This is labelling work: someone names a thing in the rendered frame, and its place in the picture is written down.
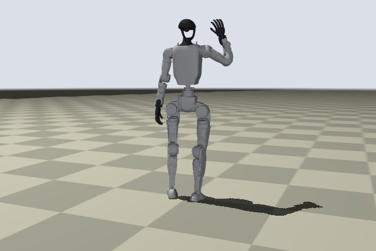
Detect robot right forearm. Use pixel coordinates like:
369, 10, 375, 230
221, 38, 233, 62

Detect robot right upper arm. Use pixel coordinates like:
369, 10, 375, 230
199, 45, 232, 66

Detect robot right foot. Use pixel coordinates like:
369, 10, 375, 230
190, 191, 206, 202

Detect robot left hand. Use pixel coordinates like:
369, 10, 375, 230
155, 99, 163, 125

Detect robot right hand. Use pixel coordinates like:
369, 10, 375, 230
210, 19, 226, 45

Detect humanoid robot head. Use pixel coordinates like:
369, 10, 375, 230
179, 19, 196, 46

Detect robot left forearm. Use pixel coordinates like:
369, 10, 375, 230
155, 75, 167, 105

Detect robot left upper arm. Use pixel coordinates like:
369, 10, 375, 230
160, 48, 173, 83

